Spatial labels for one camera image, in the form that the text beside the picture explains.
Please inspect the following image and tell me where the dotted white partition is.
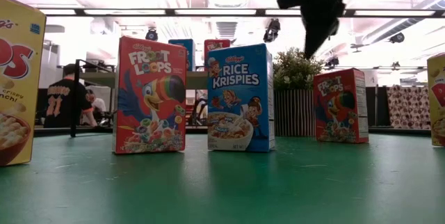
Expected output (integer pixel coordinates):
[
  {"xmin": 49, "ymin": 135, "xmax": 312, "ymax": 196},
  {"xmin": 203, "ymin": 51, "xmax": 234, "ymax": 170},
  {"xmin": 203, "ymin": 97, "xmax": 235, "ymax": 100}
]
[{"xmin": 386, "ymin": 84, "xmax": 432, "ymax": 130}]

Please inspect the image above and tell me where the yellow Corn Pops cereal box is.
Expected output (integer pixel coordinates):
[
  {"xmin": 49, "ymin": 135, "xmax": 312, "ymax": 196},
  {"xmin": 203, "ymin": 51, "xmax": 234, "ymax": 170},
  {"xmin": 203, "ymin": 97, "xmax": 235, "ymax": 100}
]
[
  {"xmin": 426, "ymin": 52, "xmax": 445, "ymax": 147},
  {"xmin": 0, "ymin": 0, "xmax": 47, "ymax": 168}
]

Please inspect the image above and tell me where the red Froot Loops cereal box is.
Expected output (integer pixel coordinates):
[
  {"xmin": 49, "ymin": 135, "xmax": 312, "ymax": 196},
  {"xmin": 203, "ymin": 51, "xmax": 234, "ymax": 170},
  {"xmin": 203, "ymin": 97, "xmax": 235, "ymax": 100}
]
[
  {"xmin": 203, "ymin": 38, "xmax": 232, "ymax": 72},
  {"xmin": 312, "ymin": 67, "xmax": 370, "ymax": 145},
  {"xmin": 112, "ymin": 35, "xmax": 188, "ymax": 155}
]

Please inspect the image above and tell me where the green table mat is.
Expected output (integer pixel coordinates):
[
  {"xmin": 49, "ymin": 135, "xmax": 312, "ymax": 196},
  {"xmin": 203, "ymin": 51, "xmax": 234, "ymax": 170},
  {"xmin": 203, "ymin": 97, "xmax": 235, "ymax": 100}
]
[{"xmin": 0, "ymin": 132, "xmax": 445, "ymax": 224}]

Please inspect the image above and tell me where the ceiling air vent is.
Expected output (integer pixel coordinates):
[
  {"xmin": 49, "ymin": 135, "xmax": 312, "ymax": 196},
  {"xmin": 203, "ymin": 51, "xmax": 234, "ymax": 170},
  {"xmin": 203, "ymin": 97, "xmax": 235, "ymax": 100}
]
[{"xmin": 215, "ymin": 21, "xmax": 238, "ymax": 39}]

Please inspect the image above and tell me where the black aluminium table frame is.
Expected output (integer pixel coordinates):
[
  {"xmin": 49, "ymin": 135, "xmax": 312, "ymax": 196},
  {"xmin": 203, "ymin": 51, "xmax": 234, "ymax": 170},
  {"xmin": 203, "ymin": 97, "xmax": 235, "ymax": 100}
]
[{"xmin": 33, "ymin": 126, "xmax": 432, "ymax": 138}]

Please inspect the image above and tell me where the wooden shelf with black legs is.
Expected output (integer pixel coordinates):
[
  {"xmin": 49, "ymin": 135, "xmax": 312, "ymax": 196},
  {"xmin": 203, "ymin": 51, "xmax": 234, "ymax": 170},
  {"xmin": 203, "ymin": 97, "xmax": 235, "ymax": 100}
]
[{"xmin": 69, "ymin": 58, "xmax": 209, "ymax": 138}]

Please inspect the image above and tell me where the person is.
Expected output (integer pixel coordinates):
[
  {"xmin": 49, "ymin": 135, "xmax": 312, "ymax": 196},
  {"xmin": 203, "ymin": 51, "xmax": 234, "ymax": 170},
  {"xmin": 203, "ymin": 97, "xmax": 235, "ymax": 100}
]
[
  {"xmin": 85, "ymin": 89, "xmax": 108, "ymax": 126},
  {"xmin": 43, "ymin": 63, "xmax": 98, "ymax": 129}
]

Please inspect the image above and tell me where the blue Rice Krispies cereal box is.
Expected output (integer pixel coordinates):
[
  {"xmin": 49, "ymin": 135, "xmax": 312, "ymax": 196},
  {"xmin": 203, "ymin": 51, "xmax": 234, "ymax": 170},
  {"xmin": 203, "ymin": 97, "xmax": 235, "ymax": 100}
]
[
  {"xmin": 168, "ymin": 38, "xmax": 196, "ymax": 72},
  {"xmin": 207, "ymin": 42, "xmax": 275, "ymax": 153}
]

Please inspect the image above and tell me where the black partition panel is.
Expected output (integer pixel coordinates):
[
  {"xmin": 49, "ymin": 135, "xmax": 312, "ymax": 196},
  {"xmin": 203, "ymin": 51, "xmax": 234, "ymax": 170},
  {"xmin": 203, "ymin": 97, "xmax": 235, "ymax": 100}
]
[{"xmin": 364, "ymin": 86, "xmax": 387, "ymax": 127}]

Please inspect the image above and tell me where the potted plant in striped pot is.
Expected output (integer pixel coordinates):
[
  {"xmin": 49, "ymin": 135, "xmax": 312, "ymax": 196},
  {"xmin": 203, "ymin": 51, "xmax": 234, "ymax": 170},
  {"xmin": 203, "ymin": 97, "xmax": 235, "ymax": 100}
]
[{"xmin": 273, "ymin": 47, "xmax": 326, "ymax": 138}]

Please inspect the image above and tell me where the long ceiling light bar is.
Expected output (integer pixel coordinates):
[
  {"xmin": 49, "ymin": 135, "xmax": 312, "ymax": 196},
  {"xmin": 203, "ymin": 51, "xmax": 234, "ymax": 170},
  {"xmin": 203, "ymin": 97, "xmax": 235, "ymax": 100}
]
[{"xmin": 38, "ymin": 7, "xmax": 445, "ymax": 18}]

